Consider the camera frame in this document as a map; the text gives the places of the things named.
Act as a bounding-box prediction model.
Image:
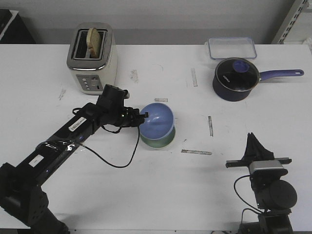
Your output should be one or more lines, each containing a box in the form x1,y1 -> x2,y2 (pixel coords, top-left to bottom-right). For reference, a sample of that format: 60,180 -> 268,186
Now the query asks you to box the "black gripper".
119,107 -> 149,127
225,133 -> 292,168

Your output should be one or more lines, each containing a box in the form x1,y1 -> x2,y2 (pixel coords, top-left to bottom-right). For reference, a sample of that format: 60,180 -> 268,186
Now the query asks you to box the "blue bowl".
139,102 -> 174,140

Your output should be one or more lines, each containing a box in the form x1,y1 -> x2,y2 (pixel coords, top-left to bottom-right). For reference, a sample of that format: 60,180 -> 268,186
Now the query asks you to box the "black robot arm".
226,133 -> 297,234
0,85 -> 148,234

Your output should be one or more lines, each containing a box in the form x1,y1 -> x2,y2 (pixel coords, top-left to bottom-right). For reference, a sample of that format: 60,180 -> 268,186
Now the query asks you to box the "green bowl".
140,127 -> 176,149

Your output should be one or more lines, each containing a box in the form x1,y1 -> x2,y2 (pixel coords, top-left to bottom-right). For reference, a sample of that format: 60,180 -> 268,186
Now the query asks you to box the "cream two-slot toaster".
66,22 -> 118,95

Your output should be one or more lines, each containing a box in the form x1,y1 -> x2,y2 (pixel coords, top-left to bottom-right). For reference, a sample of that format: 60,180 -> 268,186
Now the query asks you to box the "glass saucepan lid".
215,58 -> 260,92

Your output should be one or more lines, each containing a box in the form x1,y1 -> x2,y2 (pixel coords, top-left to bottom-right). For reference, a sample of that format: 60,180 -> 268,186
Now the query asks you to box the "toast slice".
86,28 -> 101,59

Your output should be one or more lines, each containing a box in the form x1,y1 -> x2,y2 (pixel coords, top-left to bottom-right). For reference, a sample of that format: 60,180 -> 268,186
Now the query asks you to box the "clear plastic food container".
206,37 -> 257,60

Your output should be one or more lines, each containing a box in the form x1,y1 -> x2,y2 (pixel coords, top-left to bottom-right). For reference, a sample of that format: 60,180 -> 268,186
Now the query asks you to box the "metal shelf upright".
271,0 -> 312,44

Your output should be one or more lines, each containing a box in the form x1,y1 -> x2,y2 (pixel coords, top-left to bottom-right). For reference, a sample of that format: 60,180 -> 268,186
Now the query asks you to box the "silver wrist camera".
249,160 -> 284,175

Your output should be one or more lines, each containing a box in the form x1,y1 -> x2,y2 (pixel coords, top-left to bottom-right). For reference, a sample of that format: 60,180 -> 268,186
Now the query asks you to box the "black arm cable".
233,174 -> 264,226
72,107 -> 147,168

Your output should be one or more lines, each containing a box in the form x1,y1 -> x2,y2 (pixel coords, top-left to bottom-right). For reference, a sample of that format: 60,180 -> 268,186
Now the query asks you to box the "blue saucepan with handle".
213,58 -> 304,102

